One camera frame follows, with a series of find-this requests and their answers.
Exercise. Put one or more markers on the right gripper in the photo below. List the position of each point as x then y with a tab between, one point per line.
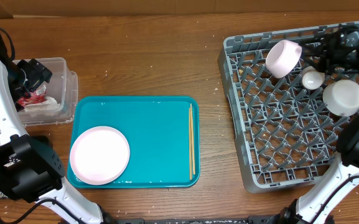
328	51

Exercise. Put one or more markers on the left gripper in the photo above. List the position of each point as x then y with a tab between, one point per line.
37	73

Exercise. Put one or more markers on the red snack wrapper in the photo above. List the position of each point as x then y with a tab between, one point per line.
37	96

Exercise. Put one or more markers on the white napkin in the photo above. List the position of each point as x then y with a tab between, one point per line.
49	104

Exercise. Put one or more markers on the white upturned cup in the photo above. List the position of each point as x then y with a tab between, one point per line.
311	78

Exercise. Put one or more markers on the pale green bowl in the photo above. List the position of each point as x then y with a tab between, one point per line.
342	97

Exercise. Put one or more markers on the small white plate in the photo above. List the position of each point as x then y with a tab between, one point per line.
283	57

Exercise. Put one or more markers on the large pink plate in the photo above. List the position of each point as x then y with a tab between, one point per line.
99	155

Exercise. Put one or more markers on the wooden chopstick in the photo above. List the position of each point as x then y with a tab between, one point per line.
192	139
190	145

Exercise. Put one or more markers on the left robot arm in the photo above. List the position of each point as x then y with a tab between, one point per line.
29	168

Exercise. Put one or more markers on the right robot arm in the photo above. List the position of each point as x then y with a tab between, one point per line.
338	181

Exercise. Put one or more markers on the grey dishwasher rack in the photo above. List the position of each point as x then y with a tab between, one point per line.
284	134

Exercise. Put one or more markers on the clear plastic bin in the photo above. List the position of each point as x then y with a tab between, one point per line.
63	87

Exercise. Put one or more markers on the teal plastic tray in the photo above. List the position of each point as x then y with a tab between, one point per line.
157	130

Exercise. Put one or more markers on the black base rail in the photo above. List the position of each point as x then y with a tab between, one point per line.
254	219

